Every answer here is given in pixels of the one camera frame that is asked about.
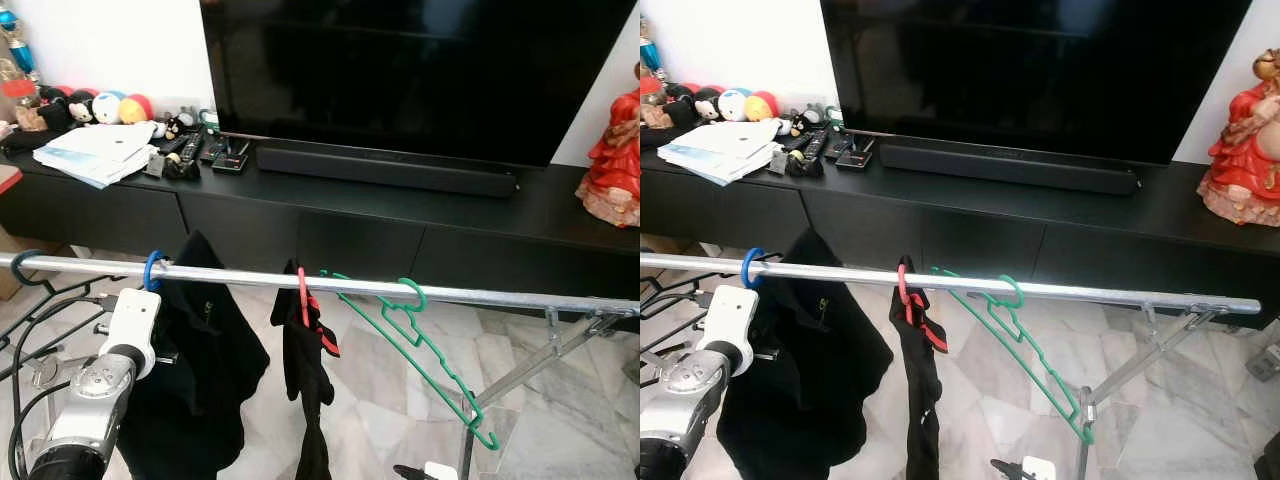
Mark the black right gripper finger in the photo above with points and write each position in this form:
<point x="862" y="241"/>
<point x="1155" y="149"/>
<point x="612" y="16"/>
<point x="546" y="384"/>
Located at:
<point x="402" y="471"/>
<point x="999" y="466"/>

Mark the black garment yellow tag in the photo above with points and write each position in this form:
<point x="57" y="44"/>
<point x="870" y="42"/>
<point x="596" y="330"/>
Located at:
<point x="200" y="370"/>
<point x="810" y="370"/>

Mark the blue plastic hanger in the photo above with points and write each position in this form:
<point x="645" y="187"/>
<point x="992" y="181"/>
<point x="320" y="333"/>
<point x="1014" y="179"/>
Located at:
<point x="745" y="268"/>
<point x="147" y="270"/>

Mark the green plastic hanger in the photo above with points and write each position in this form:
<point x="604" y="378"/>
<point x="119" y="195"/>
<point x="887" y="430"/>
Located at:
<point x="490" y="440"/>
<point x="1085" y="432"/>

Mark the red plastic hanger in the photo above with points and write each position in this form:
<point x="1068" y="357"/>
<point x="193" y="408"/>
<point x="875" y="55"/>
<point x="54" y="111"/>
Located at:
<point x="303" y="300"/>
<point x="903" y="290"/>

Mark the black printed t-shirt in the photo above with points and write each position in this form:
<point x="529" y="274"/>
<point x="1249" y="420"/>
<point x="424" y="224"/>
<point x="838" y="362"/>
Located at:
<point x="920" y="400"/>
<point x="305" y="390"/>

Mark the silver clothes rack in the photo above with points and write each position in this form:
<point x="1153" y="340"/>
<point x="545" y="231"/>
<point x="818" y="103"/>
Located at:
<point x="1100" y="295"/>
<point x="250" y="280"/>

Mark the black television console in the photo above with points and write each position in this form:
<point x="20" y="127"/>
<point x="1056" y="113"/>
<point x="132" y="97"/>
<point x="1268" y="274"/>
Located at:
<point x="1000" y="240"/>
<point x="250" y="225"/>

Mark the red gold deity statue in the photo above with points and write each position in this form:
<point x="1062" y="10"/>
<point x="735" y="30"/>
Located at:
<point x="1245" y="150"/>
<point x="612" y="160"/>

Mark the small black white plush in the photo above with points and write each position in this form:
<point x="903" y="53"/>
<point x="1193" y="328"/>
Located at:
<point x="805" y="123"/>
<point x="180" y="126"/>

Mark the black flat television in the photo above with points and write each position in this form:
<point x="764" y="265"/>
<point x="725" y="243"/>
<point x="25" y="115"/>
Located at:
<point x="400" y="70"/>
<point x="1030" y="70"/>

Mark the white paper stack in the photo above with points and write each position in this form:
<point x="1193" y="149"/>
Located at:
<point x="95" y="152"/>
<point x="720" y="150"/>

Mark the orange yellow round plush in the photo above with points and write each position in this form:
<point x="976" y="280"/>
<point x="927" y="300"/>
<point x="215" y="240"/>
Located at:
<point x="762" y="107"/>
<point x="137" y="110"/>

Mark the red lid jar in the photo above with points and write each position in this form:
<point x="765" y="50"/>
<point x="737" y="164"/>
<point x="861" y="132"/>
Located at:
<point x="20" y="105"/>
<point x="650" y="105"/>

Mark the white round plush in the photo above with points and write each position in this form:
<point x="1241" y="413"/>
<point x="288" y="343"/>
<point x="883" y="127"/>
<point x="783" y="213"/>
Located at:
<point x="107" y="108"/>
<point x="734" y="105"/>

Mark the black mouse plush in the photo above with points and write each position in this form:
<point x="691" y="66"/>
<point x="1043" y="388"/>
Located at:
<point x="55" y="108"/>
<point x="680" y="105"/>
<point x="82" y="108"/>
<point x="708" y="105"/>

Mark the blue gold trophy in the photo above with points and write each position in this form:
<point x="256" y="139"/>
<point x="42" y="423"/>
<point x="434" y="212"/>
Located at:
<point x="20" y="50"/>
<point x="648" y="58"/>

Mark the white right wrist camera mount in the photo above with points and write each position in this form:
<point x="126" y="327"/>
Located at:
<point x="1038" y="469"/>
<point x="441" y="472"/>

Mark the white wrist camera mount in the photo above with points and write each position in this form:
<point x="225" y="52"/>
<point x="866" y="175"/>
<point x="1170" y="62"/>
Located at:
<point x="728" y="312"/>
<point x="441" y="472"/>
<point x="132" y="315"/>
<point x="1038" y="469"/>

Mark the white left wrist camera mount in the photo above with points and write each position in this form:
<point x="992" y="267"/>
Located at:
<point x="728" y="312"/>
<point x="132" y="315"/>

